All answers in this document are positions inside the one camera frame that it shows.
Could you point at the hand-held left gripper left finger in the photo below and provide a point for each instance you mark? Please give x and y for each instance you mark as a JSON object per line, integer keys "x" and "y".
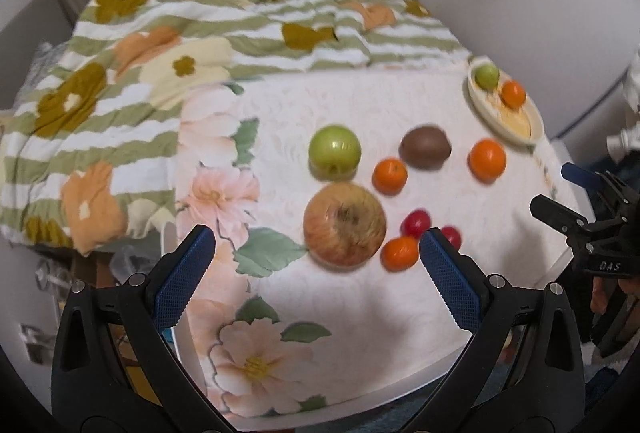
{"x": 182, "y": 278}

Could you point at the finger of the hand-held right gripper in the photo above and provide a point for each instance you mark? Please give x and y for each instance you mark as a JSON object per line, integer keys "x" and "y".
{"x": 555, "y": 210}
{"x": 580, "y": 174}

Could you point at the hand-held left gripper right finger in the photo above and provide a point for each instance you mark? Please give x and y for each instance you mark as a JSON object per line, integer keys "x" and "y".
{"x": 450, "y": 278}

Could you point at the red tomato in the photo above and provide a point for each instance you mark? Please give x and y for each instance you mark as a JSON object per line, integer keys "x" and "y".
{"x": 451, "y": 236}
{"x": 416, "y": 223}

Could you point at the orange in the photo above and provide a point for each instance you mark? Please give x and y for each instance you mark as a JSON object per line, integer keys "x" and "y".
{"x": 512, "y": 94}
{"x": 389, "y": 175}
{"x": 486, "y": 159}
{"x": 399, "y": 254}

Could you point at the cream patterned plate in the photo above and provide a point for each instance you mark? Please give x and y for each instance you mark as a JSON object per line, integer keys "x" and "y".
{"x": 520, "y": 125}

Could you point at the red yellow apple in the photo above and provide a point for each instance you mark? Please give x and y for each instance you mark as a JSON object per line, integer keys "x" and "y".
{"x": 345, "y": 224}

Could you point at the large green apple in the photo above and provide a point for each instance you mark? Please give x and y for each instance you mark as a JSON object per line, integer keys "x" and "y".
{"x": 334, "y": 152}

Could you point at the person's right hand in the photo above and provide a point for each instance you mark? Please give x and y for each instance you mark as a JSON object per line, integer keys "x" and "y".
{"x": 599, "y": 295}

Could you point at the white plastic bag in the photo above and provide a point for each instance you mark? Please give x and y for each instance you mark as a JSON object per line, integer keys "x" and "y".
{"x": 627, "y": 138}

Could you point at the floral tablecloth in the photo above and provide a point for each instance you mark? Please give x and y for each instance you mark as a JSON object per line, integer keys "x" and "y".
{"x": 310, "y": 313}

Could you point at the brown kiwi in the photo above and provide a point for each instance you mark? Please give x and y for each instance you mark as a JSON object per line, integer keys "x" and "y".
{"x": 425, "y": 147}

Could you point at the small green apple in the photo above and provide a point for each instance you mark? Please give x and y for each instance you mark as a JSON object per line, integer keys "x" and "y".
{"x": 486, "y": 75}

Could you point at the striped floral blanket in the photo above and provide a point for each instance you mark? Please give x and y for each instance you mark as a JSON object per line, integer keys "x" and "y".
{"x": 150, "y": 78}

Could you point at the grey patterned cloth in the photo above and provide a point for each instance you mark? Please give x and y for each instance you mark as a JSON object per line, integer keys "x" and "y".
{"x": 40, "y": 60}

